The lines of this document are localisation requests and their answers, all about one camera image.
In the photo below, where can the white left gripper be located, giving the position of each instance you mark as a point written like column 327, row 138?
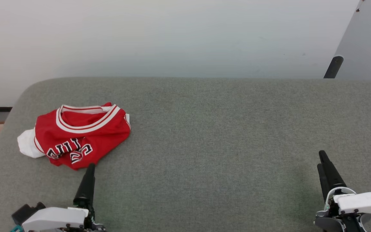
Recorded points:
column 56, row 219

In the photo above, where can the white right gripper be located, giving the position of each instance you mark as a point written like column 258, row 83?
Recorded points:
column 362, row 203

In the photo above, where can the red Bulls basketball jersey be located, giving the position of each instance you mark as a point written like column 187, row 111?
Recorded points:
column 85, row 138

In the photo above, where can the teal circuit board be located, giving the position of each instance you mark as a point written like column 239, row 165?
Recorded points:
column 17, row 229

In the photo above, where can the black round leg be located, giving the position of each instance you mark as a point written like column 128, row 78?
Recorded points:
column 333, row 67

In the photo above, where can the grey flat panel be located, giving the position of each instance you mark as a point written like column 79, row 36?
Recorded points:
column 369, row 42

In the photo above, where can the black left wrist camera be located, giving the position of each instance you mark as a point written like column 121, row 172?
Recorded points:
column 26, row 212

